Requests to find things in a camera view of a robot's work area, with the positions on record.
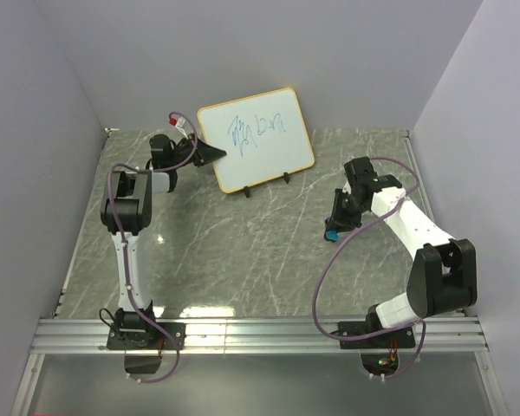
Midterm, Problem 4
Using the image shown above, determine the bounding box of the blue whiteboard eraser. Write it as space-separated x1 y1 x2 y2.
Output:
324 230 339 243

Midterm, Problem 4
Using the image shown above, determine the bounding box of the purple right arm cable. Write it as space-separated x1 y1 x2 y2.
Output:
312 157 427 382

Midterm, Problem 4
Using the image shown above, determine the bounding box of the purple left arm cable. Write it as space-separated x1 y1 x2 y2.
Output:
107 111 198 385

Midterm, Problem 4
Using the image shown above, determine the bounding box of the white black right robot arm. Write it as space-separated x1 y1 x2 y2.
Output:
324 157 478 347

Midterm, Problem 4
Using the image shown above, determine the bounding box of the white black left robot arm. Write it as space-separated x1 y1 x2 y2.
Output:
100 133 227 348

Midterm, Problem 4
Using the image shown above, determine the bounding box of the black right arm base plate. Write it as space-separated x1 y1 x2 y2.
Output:
331 322 416 349

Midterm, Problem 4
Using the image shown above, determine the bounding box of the yellow framed whiteboard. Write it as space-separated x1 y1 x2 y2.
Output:
197 88 315 194

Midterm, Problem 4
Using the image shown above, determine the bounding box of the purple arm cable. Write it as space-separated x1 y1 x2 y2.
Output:
107 111 198 385
312 157 427 382

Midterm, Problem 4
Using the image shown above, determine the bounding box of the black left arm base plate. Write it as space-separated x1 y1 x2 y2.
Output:
106 322 186 351

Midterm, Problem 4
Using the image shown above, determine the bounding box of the aluminium right side rail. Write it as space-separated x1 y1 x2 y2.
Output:
400 130 434 220

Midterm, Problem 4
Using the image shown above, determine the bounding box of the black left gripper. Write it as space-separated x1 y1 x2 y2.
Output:
169 134 226 170

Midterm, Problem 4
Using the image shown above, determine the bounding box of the aluminium front mounting rail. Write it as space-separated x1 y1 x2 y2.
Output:
29 315 489 354

